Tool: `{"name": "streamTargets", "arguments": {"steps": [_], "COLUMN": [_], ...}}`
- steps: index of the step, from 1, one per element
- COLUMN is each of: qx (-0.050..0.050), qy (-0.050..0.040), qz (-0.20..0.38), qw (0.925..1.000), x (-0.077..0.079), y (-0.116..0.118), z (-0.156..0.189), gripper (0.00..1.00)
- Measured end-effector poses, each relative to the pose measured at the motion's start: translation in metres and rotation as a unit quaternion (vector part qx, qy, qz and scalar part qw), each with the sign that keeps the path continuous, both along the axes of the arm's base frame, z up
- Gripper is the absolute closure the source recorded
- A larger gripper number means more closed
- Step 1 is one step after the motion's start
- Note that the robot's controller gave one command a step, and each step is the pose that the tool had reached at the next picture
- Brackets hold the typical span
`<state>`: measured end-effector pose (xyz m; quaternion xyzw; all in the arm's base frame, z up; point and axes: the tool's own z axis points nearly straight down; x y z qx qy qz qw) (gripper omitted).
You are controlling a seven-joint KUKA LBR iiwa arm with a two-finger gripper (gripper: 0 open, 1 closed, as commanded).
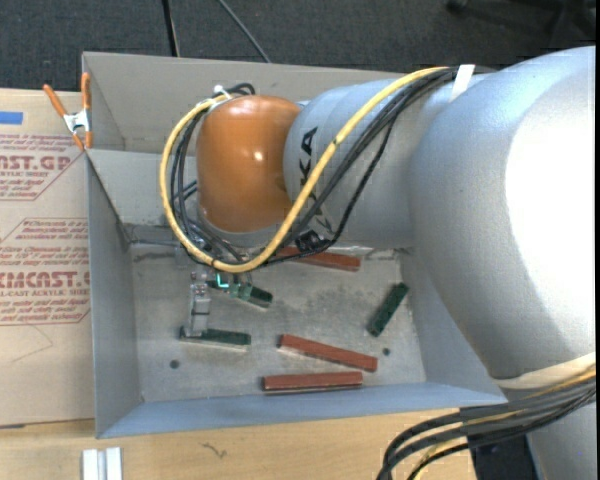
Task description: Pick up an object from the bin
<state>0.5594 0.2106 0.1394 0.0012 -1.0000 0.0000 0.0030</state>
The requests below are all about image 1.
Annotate brown cardboard board, red print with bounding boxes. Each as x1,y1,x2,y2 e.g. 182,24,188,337
0,86,97,430

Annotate grey metal bin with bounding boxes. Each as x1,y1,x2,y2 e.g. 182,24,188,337
81,51,509,440

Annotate black cylinder on white bracket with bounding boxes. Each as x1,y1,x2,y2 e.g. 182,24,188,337
293,227,334,255

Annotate red-brown flat block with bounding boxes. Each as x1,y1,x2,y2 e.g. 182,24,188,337
260,370,365,395
277,333,380,374
273,245,363,273

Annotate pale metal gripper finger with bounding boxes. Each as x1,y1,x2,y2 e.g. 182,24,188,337
194,287,213,339
187,269,202,337

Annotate dark green flat block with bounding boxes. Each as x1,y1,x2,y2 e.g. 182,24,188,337
239,283,275,310
365,281,411,339
179,325,253,351

